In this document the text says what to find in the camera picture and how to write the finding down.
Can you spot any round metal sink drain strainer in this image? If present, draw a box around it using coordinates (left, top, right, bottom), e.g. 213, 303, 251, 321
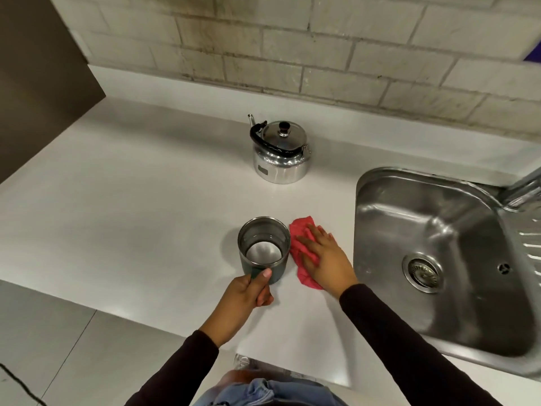
402, 253, 445, 295

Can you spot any red cloth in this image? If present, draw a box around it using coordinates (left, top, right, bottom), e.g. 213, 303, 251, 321
289, 215, 325, 290

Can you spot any person's right forearm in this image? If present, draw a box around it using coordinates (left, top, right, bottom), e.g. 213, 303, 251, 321
339, 284, 504, 406

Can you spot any blue denim clothing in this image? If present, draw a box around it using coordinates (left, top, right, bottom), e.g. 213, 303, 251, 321
198, 368, 340, 406

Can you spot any person's left forearm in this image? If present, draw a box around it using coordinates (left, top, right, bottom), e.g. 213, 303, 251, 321
124, 330, 220, 406

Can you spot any person's right hand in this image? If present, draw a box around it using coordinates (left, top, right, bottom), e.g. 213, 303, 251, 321
294, 223, 359, 299

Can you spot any green steel cup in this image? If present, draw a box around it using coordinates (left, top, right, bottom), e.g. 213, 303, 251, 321
237, 216, 292, 286

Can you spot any person's left hand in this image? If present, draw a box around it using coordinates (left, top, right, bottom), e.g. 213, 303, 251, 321
199, 268, 275, 348

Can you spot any brown cabinet panel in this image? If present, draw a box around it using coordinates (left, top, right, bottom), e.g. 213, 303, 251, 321
0, 0, 107, 185

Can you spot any black cable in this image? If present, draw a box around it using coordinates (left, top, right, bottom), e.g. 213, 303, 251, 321
0, 363, 48, 406

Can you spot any stainless steel sink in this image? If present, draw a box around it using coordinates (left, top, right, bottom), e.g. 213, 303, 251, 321
353, 166, 541, 378

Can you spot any silver kettle lid black knob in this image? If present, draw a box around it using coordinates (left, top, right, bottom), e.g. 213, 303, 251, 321
260, 121, 306, 153

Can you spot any silver kettle with black handle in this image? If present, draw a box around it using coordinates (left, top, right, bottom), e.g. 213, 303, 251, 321
247, 114, 313, 183

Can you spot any chrome faucet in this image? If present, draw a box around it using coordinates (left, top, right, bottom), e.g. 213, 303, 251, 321
500, 168, 541, 208

